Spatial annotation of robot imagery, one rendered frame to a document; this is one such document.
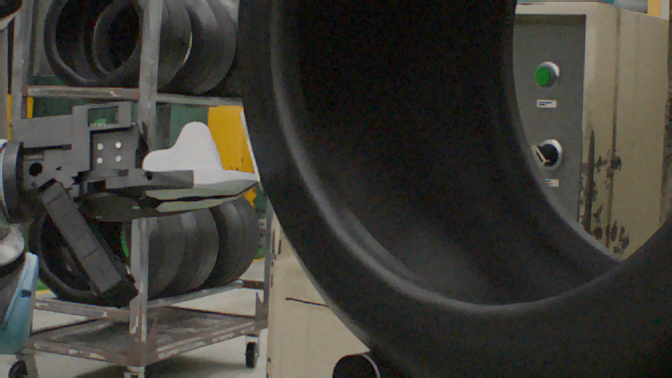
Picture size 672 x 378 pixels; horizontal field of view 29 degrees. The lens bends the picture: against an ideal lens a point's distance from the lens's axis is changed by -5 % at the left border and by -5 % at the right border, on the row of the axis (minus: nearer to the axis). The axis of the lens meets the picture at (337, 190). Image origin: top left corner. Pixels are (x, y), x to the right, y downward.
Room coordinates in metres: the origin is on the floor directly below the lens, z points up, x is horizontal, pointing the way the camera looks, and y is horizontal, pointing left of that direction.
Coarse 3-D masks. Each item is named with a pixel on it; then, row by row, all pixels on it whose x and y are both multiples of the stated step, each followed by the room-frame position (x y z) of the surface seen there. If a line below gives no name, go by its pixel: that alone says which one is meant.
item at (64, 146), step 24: (24, 120) 1.10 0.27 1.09; (48, 120) 1.10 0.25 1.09; (72, 120) 1.08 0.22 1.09; (96, 120) 1.09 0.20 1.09; (120, 120) 1.07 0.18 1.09; (24, 144) 1.09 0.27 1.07; (48, 144) 1.09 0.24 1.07; (72, 144) 1.07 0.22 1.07; (96, 144) 1.08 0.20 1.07; (120, 144) 1.08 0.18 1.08; (144, 144) 1.12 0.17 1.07; (24, 168) 1.09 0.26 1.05; (48, 168) 1.09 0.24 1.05; (72, 168) 1.06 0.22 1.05; (96, 168) 1.07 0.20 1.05; (120, 168) 1.07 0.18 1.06; (24, 192) 1.08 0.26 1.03; (72, 192) 1.07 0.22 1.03; (24, 216) 1.08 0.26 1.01; (96, 216) 1.10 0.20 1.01; (120, 216) 1.11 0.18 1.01
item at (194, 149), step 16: (192, 128) 1.08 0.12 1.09; (176, 144) 1.08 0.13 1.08; (192, 144) 1.08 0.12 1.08; (208, 144) 1.08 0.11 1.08; (160, 160) 1.07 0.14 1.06; (176, 160) 1.07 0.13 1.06; (192, 160) 1.07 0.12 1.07; (208, 160) 1.07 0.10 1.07; (208, 176) 1.06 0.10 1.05; (224, 176) 1.07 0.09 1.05; (240, 176) 1.07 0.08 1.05; (160, 192) 1.06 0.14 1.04; (176, 192) 1.06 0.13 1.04; (192, 192) 1.07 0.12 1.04; (208, 192) 1.07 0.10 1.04; (224, 192) 1.07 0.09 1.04
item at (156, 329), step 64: (64, 0) 4.93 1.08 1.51; (128, 0) 5.29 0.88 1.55; (192, 0) 5.21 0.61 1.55; (64, 64) 4.93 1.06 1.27; (128, 64) 4.81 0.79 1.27; (192, 64) 5.19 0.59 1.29; (64, 256) 5.21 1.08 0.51; (192, 256) 5.16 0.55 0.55; (128, 320) 4.69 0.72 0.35; (192, 320) 5.74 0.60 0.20; (256, 320) 5.74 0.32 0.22
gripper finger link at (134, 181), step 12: (132, 168) 1.05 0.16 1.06; (108, 180) 1.05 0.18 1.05; (120, 180) 1.05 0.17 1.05; (132, 180) 1.04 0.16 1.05; (144, 180) 1.04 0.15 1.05; (156, 180) 1.05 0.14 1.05; (168, 180) 1.05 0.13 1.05; (180, 180) 1.05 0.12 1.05; (192, 180) 1.06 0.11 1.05; (96, 192) 1.08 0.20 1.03; (108, 192) 1.05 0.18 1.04; (120, 192) 1.06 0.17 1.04; (132, 192) 1.06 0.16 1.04; (144, 192) 1.06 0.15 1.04
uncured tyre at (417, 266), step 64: (256, 0) 1.07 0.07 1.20; (320, 0) 1.19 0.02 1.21; (384, 0) 1.25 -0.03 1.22; (448, 0) 1.28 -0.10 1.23; (512, 0) 1.27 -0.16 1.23; (256, 64) 1.07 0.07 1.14; (320, 64) 1.19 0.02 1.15; (384, 64) 1.25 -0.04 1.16; (448, 64) 1.29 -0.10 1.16; (512, 64) 1.28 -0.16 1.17; (256, 128) 1.07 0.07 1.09; (320, 128) 1.17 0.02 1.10; (384, 128) 1.23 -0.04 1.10; (448, 128) 1.27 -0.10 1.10; (512, 128) 1.25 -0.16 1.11; (320, 192) 1.01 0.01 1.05; (384, 192) 1.20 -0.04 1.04; (448, 192) 1.25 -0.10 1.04; (512, 192) 1.24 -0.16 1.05; (320, 256) 1.01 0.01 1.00; (384, 256) 0.98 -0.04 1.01; (448, 256) 1.20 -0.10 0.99; (512, 256) 1.22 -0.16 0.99; (576, 256) 1.18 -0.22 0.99; (640, 256) 0.81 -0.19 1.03; (384, 320) 0.97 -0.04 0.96; (448, 320) 0.92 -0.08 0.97; (512, 320) 0.88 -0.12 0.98; (576, 320) 0.85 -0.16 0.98; (640, 320) 0.82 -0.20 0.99
